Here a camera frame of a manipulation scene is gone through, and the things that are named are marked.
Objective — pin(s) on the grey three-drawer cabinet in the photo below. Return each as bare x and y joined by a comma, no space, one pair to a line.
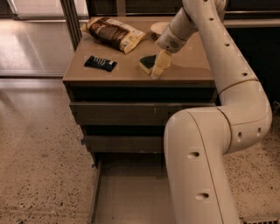
188,79

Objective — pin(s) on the metal window frame post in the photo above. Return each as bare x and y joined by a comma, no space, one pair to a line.
72,21

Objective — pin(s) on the blue tape pieces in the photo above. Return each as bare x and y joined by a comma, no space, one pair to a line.
89,152

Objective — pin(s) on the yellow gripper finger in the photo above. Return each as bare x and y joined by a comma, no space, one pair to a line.
163,60

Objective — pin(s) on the dark blue snack bar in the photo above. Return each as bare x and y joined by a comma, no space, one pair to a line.
100,63

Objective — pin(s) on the middle grey drawer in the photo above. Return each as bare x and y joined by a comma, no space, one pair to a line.
124,144

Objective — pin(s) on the open bottom grey drawer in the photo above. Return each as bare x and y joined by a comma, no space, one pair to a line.
132,191

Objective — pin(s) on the white bowl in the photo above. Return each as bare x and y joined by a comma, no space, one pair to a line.
157,29

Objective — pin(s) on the green and yellow sponge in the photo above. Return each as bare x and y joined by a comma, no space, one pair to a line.
147,63

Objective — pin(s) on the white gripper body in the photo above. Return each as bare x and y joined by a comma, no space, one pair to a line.
170,41

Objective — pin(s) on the floor vent grille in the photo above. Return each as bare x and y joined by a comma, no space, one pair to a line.
260,220

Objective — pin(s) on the top grey drawer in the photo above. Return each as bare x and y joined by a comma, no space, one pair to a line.
129,114

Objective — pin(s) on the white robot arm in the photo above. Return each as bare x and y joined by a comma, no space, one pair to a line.
196,139

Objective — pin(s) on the brown and white snack bag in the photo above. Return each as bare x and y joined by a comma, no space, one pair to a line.
114,33

